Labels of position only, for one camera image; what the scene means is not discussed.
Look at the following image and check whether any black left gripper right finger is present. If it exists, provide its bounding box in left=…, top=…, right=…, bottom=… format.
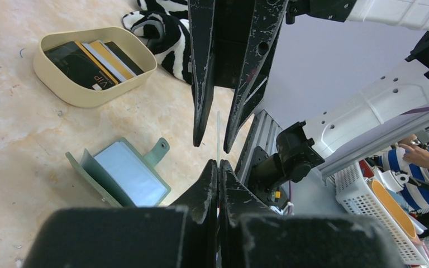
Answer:
left=218, top=160, right=403, bottom=267

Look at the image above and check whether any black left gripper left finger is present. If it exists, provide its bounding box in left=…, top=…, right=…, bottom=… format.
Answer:
left=23, top=160, right=218, bottom=267

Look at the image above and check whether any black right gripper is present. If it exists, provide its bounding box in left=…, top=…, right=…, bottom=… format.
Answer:
left=188, top=1, right=288, bottom=153

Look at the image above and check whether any green card holder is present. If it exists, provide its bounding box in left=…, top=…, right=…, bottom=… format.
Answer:
left=65, top=137, right=171, bottom=207

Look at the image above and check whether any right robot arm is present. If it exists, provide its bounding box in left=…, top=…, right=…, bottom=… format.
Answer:
left=188, top=1, right=429, bottom=205

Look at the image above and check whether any gold card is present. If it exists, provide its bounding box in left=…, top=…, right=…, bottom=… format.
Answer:
left=85, top=40, right=136, bottom=82

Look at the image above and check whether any cream oval card tray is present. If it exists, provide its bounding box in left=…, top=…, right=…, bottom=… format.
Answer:
left=33, top=27, right=157, bottom=108

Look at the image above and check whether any black VIP card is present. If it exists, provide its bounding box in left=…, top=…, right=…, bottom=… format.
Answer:
left=44, top=41, right=119, bottom=90

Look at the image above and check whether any zebra striped cloth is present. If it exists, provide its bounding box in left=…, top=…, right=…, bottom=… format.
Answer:
left=122, top=0, right=193, bottom=85

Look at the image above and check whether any white plastic basket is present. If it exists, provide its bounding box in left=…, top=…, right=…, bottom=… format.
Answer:
left=334, top=163, right=429, bottom=267

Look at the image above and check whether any person in striped shirt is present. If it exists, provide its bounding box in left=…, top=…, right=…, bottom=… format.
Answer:
left=373, top=135, right=429, bottom=211

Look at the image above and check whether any aluminium frame rail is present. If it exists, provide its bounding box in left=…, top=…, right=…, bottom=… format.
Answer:
left=235, top=110, right=283, bottom=184

